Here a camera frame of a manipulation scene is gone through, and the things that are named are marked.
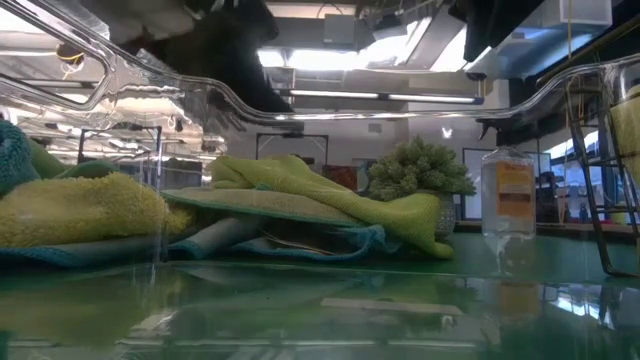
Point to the lime green waffle towel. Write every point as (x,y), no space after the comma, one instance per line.
(320,187)

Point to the beige towel with green edging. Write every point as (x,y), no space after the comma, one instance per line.
(260,202)

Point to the grey-blue towel with blue edging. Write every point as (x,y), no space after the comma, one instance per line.
(225,235)

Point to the green microfiber towel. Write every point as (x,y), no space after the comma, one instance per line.
(85,169)

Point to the yellow microfiber towel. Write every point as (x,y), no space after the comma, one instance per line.
(627,130)
(85,212)

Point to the light blue ribbed towel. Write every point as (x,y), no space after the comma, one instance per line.
(60,254)

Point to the teal terry microfiber towel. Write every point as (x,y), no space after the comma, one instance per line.
(15,155)

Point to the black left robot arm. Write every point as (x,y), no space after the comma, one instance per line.
(230,55)

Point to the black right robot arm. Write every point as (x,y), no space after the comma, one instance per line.
(492,25)

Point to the faux succulent in white pot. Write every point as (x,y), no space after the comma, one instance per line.
(417,172)

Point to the long ceiling tube light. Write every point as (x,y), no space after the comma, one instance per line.
(380,95)

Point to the clear bottle with orange label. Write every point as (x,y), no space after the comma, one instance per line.
(509,195)

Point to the clear plastic basket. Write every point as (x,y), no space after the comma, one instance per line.
(125,82)

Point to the red wall picture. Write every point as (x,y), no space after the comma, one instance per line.
(341,177)

